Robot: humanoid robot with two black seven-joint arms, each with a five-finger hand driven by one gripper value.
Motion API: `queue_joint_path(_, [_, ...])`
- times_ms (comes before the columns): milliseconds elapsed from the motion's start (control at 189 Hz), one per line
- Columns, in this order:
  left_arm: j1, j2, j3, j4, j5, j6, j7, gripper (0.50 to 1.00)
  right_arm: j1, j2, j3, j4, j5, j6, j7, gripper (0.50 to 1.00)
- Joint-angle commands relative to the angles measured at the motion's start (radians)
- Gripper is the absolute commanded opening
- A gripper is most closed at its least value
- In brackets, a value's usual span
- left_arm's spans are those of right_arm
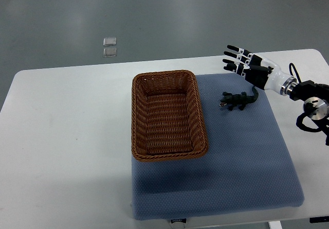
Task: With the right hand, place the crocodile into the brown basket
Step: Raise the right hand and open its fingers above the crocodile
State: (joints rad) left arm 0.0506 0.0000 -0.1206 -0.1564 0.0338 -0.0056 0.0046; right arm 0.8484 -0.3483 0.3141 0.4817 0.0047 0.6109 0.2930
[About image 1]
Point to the black table handle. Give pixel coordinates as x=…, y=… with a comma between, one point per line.
x=322, y=219

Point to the upper metal floor plate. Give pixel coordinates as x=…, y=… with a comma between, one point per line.
x=109, y=41

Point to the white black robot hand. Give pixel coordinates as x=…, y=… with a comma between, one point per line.
x=258, y=70

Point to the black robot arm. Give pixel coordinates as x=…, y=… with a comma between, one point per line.
x=315, y=106

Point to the blue foam cushion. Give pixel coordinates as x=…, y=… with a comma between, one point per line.
x=247, y=165

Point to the dark toy crocodile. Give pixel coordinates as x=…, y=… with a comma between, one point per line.
x=238, y=100

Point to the brown wicker basket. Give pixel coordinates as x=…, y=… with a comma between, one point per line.
x=167, y=117

